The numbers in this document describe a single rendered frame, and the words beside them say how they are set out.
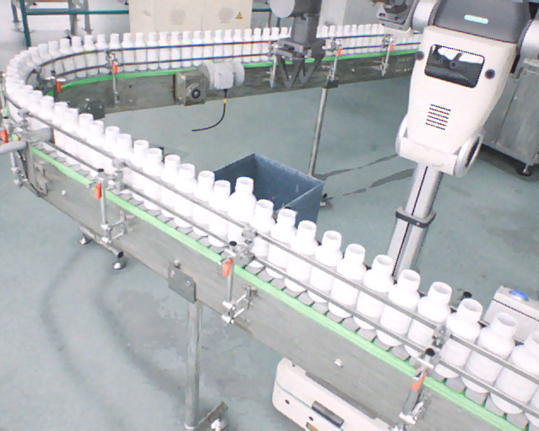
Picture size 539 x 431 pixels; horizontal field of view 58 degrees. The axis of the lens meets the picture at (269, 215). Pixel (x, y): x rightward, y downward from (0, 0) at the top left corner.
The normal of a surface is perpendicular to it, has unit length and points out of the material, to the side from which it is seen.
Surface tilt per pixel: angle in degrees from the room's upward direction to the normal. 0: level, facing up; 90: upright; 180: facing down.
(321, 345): 90
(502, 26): 90
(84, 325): 0
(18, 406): 0
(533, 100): 90
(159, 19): 90
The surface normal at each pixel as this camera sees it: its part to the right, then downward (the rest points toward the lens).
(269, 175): -0.60, 0.37
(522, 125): -0.80, 0.25
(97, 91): 0.74, 0.42
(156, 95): 0.57, 0.49
